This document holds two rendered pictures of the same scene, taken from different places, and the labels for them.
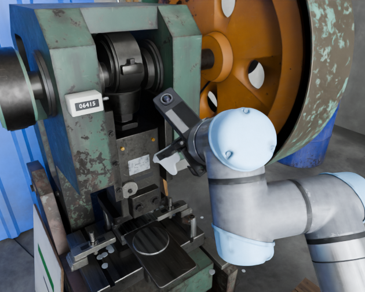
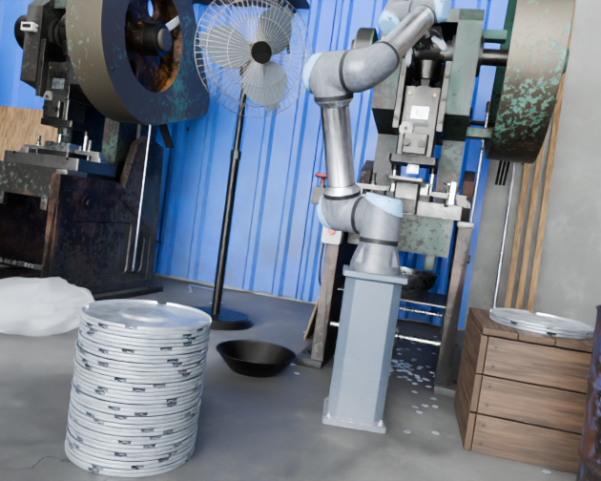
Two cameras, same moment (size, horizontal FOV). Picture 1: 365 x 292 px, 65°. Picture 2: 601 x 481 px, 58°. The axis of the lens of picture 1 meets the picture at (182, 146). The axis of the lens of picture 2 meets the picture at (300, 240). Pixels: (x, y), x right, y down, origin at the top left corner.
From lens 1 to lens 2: 1.93 m
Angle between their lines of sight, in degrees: 54
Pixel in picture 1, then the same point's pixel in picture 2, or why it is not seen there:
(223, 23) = not seen: hidden behind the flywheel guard
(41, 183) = (367, 165)
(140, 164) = (421, 112)
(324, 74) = (532, 12)
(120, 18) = not seen: hidden behind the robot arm
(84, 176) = (377, 94)
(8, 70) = (366, 31)
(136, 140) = (422, 92)
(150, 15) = (454, 13)
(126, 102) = (424, 66)
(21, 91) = (366, 39)
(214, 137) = not seen: outside the picture
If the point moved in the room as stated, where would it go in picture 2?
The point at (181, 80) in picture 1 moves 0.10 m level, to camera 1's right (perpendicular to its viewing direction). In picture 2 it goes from (461, 49) to (484, 45)
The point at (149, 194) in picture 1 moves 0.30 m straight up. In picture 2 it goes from (419, 136) to (429, 62)
